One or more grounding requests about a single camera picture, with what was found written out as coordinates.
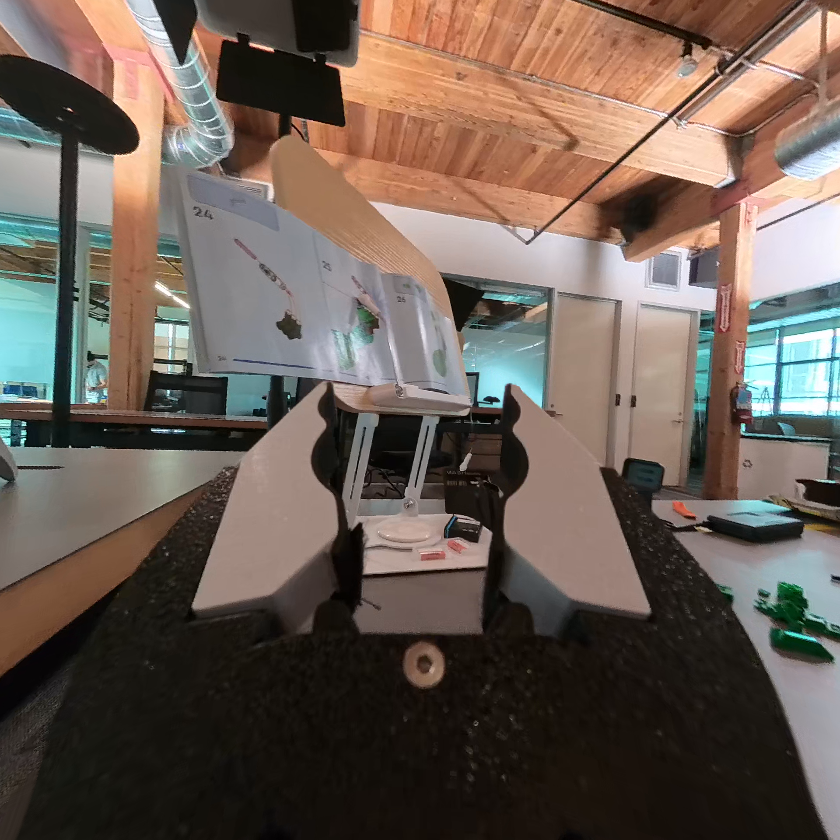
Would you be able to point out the black charging case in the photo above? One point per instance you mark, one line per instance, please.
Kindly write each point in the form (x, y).
(643, 476)

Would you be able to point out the dark flat device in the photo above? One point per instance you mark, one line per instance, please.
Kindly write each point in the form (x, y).
(754, 525)

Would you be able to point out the large black cardboard box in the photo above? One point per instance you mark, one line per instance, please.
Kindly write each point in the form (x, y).
(469, 492)

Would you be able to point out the pink small packet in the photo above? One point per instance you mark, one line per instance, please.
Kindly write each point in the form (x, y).
(433, 556)
(457, 545)

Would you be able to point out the long wooden background desk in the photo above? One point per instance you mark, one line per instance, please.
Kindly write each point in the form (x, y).
(131, 417)

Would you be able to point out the colourful toy set box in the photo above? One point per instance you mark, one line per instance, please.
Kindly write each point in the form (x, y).
(817, 493)

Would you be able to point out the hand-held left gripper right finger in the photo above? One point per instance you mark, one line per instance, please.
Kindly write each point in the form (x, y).
(564, 525)

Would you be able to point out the black overhead panel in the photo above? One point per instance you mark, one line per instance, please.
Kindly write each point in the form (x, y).
(282, 85)

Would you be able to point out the pile of green bricks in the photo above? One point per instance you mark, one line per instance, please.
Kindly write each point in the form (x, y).
(794, 610)

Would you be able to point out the large grid window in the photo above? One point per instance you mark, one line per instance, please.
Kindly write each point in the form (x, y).
(800, 361)

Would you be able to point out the orange brick separator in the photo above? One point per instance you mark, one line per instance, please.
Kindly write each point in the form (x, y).
(682, 510)

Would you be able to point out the silver air duct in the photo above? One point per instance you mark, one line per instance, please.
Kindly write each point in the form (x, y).
(197, 105)
(810, 141)

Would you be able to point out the white wall vent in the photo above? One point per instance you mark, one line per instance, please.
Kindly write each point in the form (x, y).
(664, 269)

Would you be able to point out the wooden book stand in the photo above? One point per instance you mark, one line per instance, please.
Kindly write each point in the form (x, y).
(341, 197)

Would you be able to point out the grey overhead device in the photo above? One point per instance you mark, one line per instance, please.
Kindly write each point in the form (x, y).
(282, 23)

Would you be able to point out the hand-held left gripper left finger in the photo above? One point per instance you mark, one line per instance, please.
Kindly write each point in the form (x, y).
(262, 525)

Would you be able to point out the red fire extinguisher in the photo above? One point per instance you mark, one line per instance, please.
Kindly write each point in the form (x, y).
(743, 403)

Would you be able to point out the white hanging plug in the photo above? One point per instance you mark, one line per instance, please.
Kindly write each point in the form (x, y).
(467, 459)

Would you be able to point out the small black labelled box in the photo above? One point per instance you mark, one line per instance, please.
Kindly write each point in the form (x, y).
(463, 527)

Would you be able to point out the black track light rail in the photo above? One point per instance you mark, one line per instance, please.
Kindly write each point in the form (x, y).
(643, 23)

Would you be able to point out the black round pedestal stand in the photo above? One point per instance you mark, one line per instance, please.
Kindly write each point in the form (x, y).
(65, 105)

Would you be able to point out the white door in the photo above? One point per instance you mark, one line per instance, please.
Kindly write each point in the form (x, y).
(584, 380)
(663, 394)

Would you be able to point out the grey side desk wooden edge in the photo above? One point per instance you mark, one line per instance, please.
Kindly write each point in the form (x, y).
(98, 505)

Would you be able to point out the plain wooden post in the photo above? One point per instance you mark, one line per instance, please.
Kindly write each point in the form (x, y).
(134, 262)

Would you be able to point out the instruction booklet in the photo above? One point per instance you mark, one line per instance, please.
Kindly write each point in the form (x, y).
(249, 295)

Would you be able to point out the wooden post with red signs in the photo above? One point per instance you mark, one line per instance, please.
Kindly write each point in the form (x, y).
(728, 328)

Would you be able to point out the white recycling cabinet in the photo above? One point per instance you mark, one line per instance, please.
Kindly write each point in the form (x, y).
(781, 466)

